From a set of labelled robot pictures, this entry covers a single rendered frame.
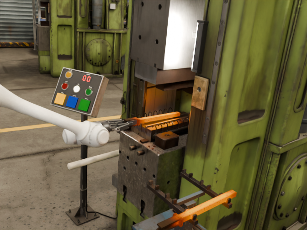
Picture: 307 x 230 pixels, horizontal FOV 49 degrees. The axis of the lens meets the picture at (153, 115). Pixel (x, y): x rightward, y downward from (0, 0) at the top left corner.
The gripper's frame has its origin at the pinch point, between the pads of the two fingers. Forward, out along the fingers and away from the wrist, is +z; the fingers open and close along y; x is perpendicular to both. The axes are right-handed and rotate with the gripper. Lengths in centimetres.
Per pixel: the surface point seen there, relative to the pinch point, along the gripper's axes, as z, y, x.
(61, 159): 25, -151, -104
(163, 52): 10.3, 10.8, 42.3
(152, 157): 3.8, 17.1, -16.0
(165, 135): 15.7, 13.6, -6.4
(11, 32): 175, -771, -69
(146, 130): 9.8, 3.2, -6.0
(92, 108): -3.8, -38.2, -3.9
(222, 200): -3, 73, -9
